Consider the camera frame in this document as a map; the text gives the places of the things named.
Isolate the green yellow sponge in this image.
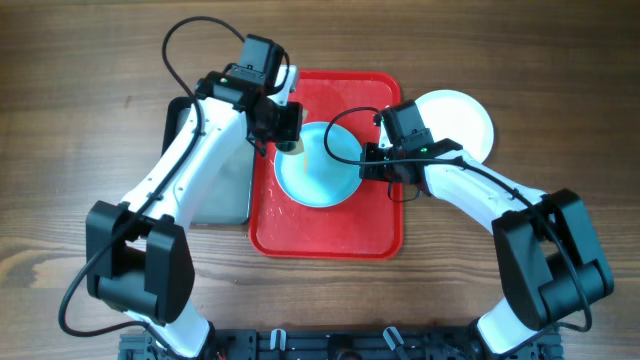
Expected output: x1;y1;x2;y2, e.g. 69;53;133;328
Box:
275;139;304;155

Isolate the light blue plate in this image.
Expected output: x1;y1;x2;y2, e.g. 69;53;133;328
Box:
274;122;362;208

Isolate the white round plate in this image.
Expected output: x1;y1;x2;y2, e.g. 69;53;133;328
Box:
415;89;495;163

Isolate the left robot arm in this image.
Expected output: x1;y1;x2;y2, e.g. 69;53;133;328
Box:
83;65;302;359

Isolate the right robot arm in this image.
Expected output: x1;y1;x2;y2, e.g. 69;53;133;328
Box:
360;91;614;359

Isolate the red plastic tray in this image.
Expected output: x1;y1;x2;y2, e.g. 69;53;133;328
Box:
249;70;404;260

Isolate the black water tray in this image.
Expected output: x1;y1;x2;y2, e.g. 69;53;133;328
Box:
161;97;255;225

